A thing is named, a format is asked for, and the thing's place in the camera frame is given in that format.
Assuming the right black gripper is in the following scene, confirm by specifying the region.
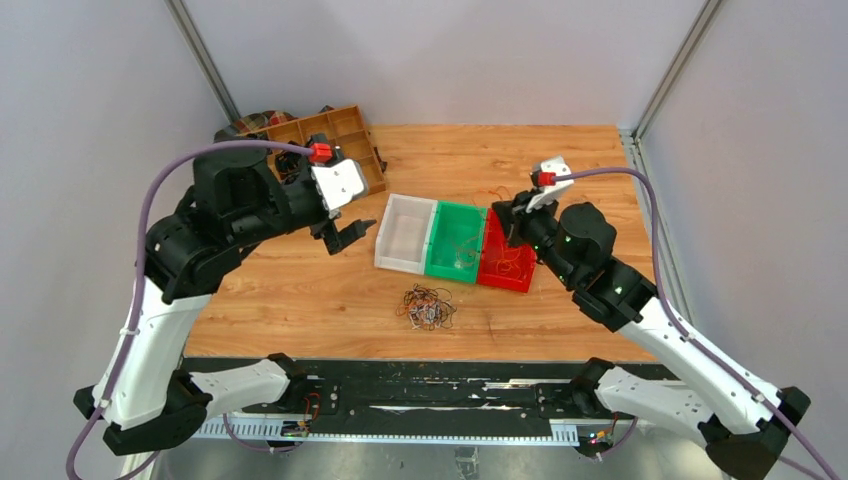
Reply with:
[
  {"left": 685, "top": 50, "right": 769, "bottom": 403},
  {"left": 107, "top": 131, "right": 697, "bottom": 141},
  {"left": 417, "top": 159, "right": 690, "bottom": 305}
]
[{"left": 491, "top": 187, "right": 576, "bottom": 286}]

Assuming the orange cable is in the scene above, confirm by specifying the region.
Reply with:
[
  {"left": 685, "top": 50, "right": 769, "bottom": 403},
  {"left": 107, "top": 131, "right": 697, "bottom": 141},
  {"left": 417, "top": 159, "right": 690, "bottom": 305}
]
[
  {"left": 487, "top": 225, "right": 531, "bottom": 280},
  {"left": 447, "top": 188, "right": 511, "bottom": 266}
]

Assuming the cable bundle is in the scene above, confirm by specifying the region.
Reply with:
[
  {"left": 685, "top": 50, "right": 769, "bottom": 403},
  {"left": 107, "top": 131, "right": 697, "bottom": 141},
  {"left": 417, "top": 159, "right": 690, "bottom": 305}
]
[{"left": 396, "top": 284, "right": 458, "bottom": 333}]

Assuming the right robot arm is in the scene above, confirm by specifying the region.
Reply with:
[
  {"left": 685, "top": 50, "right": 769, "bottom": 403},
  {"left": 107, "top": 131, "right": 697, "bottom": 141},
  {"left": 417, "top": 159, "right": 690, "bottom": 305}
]
[{"left": 492, "top": 192, "right": 811, "bottom": 479}]

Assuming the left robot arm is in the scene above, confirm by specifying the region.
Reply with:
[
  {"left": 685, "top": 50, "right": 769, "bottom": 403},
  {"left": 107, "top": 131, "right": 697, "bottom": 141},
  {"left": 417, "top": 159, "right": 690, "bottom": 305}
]
[{"left": 74, "top": 140, "right": 369, "bottom": 456}]

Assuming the red plastic bin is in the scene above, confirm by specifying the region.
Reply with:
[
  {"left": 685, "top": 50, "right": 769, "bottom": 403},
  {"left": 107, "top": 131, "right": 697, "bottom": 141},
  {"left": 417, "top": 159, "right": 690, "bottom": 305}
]
[{"left": 476, "top": 209, "right": 536, "bottom": 294}]

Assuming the white plastic bin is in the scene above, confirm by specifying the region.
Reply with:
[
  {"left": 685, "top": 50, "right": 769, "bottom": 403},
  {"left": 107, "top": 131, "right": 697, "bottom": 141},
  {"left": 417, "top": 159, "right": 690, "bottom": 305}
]
[{"left": 374, "top": 193, "right": 438, "bottom": 275}]

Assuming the green plastic bin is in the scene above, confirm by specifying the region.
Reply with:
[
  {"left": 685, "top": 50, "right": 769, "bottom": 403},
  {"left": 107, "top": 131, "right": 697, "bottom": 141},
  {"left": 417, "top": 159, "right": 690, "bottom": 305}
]
[{"left": 425, "top": 201, "right": 488, "bottom": 284}]

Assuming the wooden compartment tray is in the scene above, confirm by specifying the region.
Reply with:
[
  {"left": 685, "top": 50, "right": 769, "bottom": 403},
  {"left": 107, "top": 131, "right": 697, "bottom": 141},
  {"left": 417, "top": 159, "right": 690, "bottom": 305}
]
[{"left": 246, "top": 105, "right": 387, "bottom": 194}]

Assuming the plaid cloth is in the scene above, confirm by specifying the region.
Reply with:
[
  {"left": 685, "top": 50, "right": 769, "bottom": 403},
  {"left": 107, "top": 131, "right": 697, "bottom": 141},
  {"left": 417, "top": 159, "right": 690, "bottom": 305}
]
[{"left": 213, "top": 105, "right": 388, "bottom": 175}]

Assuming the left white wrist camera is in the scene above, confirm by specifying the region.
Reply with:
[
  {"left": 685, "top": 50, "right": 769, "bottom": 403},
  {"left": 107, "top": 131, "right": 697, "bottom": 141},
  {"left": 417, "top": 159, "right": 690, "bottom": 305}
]
[{"left": 309, "top": 159, "right": 369, "bottom": 218}]

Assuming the black coiled strap two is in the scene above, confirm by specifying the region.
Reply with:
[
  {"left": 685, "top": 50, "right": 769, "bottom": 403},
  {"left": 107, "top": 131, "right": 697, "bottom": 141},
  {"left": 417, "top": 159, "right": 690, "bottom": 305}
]
[{"left": 275, "top": 148, "right": 307, "bottom": 180}]

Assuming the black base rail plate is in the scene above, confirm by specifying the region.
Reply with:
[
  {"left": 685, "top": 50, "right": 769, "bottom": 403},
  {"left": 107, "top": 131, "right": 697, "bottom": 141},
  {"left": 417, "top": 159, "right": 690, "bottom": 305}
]
[{"left": 242, "top": 358, "right": 639, "bottom": 439}]

